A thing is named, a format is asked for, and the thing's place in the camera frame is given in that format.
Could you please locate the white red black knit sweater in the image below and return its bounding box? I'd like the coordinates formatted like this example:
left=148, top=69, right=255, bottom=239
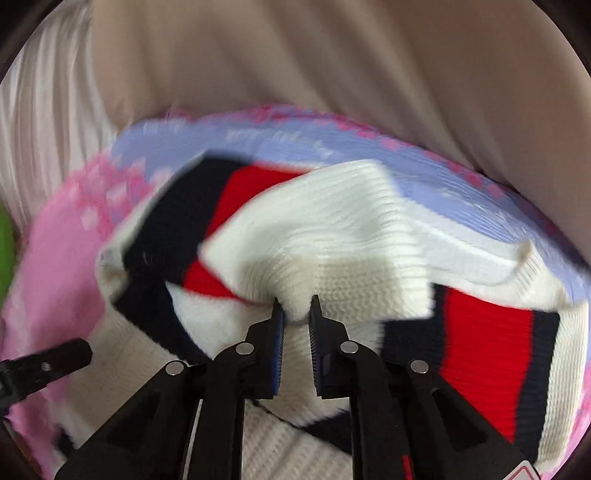
left=55, top=156, right=589, bottom=479

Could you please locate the green plush pillow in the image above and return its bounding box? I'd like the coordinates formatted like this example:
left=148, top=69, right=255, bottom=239
left=0, top=208, right=16, bottom=303

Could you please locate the pink floral bed sheet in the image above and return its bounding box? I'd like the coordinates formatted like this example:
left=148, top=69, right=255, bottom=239
left=0, top=103, right=591, bottom=480

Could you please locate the white satin curtain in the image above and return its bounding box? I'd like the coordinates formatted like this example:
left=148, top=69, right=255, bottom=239
left=1, top=1, right=116, bottom=230

